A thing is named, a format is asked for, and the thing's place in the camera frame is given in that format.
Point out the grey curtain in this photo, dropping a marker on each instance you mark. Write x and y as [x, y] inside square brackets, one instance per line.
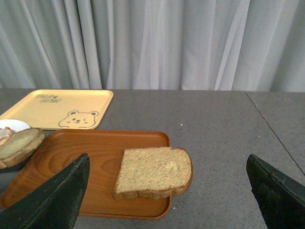
[227, 45]

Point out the yellow bear tray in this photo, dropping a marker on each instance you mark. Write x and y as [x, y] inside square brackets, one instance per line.
[50, 109]

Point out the ham slice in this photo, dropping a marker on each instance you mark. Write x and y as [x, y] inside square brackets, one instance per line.
[5, 134]

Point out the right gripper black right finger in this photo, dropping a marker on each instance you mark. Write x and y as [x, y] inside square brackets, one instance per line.
[280, 198]

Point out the brown wooden tray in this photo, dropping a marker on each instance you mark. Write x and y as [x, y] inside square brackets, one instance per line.
[105, 149]

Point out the lower bread slice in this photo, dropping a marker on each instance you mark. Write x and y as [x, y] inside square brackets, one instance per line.
[20, 146]

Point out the white round plate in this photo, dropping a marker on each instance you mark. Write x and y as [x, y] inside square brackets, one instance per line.
[14, 125]

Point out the brown bread slice top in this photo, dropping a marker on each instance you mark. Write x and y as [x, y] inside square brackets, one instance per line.
[153, 173]

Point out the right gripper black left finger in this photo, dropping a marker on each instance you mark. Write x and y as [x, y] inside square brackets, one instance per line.
[53, 205]

